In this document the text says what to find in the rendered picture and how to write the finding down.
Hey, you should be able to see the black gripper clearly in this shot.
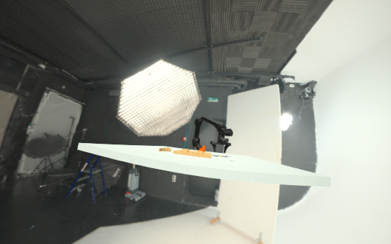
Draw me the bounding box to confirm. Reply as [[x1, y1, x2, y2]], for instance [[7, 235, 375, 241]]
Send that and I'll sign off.
[[210, 136, 232, 154]]

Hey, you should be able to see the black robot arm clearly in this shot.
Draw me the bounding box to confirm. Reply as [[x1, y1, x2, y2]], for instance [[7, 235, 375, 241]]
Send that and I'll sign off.
[[192, 116, 233, 151]]

